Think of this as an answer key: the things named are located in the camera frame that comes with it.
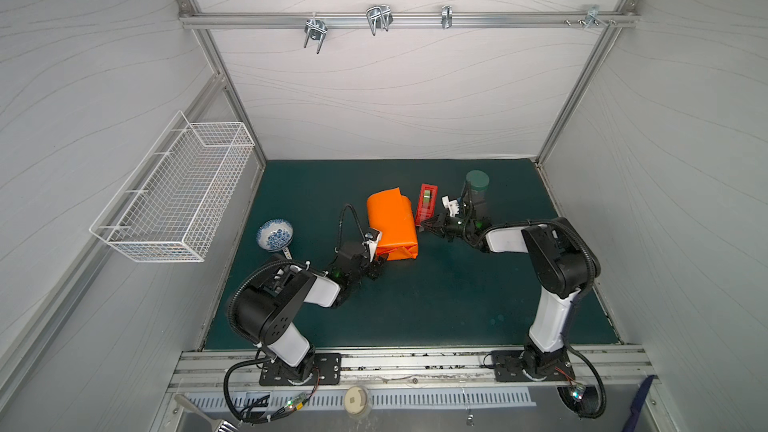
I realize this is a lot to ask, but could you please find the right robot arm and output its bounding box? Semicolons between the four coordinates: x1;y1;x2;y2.
420;198;600;379

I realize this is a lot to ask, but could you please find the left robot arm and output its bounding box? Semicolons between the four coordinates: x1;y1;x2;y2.
227;241;389;376

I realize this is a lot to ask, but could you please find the red tape dispenser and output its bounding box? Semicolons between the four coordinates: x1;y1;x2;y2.
415;183;438;226

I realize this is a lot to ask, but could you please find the glass jar green lid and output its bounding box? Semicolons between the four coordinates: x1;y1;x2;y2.
465;169;490;208

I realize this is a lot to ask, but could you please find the green table mat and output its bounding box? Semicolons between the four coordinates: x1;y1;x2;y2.
224;159;556;348

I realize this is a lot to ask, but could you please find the blue white ceramic spoon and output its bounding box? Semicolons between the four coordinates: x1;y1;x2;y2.
256;218;294;260

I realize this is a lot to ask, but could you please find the round white puck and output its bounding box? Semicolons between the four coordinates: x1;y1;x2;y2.
343;385;372;420

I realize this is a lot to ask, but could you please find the small metal hook clamp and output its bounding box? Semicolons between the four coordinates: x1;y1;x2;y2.
441;5;453;30

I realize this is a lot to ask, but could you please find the metal U-bolt clamp middle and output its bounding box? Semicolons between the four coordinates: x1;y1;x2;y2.
365;5;393;36

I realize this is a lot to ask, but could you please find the metal u-bolt clamp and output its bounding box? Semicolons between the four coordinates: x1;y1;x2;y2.
303;18;328;54
365;5;393;36

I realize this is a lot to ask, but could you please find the metal U-bolt clamp left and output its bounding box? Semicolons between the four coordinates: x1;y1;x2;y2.
303;18;328;54

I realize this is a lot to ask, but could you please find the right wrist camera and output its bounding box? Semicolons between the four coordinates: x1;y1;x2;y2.
441;196;462;217

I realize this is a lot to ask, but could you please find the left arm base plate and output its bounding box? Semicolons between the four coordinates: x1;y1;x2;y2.
259;350;342;386

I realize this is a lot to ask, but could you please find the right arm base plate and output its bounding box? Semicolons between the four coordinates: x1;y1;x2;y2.
481;348;575;383

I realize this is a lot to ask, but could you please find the white wire basket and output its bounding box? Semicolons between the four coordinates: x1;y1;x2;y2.
89;111;254;263

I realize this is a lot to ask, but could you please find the white slotted cable duct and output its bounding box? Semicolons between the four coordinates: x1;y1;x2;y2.
185;386;537;413

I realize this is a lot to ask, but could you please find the blue handled tool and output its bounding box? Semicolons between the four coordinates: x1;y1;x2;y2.
621;375;656;432

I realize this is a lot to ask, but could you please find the metal bracket clamp right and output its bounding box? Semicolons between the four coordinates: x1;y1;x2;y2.
564;5;618;30

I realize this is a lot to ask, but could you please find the aluminium crossbar rail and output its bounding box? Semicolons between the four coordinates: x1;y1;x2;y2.
179;10;641;30

